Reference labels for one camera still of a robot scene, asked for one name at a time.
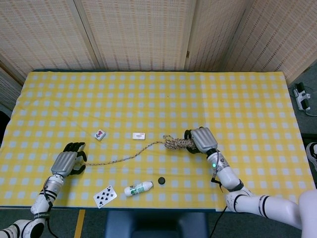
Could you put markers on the black bottle cap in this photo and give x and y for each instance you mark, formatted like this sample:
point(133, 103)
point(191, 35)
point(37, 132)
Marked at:
point(161, 180)

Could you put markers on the eight of spades card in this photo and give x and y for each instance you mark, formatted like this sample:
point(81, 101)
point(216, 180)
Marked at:
point(104, 197)

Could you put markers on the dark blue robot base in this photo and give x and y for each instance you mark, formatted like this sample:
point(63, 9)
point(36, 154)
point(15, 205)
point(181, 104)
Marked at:
point(156, 224)

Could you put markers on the white black sneaker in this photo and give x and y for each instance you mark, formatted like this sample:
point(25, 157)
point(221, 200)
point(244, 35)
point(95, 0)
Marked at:
point(312, 155)

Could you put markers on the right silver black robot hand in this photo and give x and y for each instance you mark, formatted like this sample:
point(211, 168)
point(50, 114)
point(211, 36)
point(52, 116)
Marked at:
point(204, 140)

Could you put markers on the white mahjong tile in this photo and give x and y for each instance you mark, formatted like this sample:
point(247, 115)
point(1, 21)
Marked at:
point(100, 135)

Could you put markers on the white bottle green label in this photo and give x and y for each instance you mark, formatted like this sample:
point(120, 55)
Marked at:
point(137, 189)

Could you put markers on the white power strip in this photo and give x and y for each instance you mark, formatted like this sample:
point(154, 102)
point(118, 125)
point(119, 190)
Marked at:
point(302, 98)

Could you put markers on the yellow white checked tablecloth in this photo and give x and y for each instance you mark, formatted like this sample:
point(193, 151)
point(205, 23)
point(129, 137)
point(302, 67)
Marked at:
point(158, 104)

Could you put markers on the yellow floor tape strip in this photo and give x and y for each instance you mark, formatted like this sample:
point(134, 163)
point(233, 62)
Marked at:
point(79, 223)

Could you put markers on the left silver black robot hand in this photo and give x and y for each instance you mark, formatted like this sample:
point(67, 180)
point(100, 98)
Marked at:
point(64, 162)

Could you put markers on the small white rectangular box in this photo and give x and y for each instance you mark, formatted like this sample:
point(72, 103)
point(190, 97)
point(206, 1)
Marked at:
point(138, 136)

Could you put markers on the woven bamboo folding screen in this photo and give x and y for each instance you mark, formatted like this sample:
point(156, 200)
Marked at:
point(143, 32)

